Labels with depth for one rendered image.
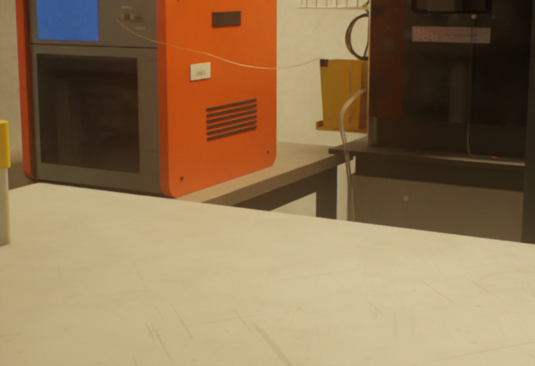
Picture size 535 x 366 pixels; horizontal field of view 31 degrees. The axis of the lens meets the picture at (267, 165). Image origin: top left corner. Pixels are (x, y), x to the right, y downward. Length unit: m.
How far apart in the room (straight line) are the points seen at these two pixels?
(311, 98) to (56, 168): 1.75
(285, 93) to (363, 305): 3.02
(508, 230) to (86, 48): 0.95
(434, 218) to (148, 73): 0.74
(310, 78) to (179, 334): 3.03
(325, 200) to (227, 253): 1.65
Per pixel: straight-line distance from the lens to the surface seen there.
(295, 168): 2.13
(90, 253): 0.76
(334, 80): 2.30
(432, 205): 2.15
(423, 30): 2.19
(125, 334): 0.59
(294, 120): 3.63
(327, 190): 2.38
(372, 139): 2.28
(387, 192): 2.18
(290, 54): 3.61
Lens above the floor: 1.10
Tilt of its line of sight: 10 degrees down
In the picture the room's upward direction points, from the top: straight up
